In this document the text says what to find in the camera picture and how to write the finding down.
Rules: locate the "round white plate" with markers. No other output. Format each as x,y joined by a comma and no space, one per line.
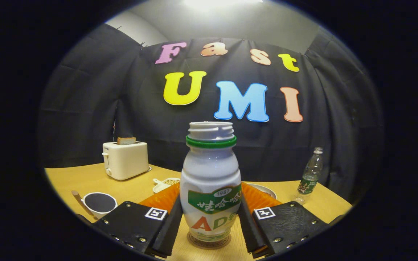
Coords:
267,190

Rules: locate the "white juice bottle green label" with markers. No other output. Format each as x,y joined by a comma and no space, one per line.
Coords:
209,170

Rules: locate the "wooden table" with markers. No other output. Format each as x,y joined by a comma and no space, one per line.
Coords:
136,188

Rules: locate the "bread slice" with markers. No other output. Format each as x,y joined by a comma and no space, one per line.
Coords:
126,140

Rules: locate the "clear plastic water bottle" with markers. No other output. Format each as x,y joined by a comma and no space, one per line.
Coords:
310,174

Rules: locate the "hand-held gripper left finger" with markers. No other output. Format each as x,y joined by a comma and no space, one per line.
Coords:
172,232

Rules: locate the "black backdrop cloth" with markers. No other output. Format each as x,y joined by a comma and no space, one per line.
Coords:
332,119

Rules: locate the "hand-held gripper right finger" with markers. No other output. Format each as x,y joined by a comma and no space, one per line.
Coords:
249,232

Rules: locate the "white divided dish with beans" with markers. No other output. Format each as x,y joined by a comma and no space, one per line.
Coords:
161,185

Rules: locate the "white toaster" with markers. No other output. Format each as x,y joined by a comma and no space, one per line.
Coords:
125,161

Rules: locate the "round cork coaster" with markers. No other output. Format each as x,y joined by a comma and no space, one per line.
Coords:
194,244

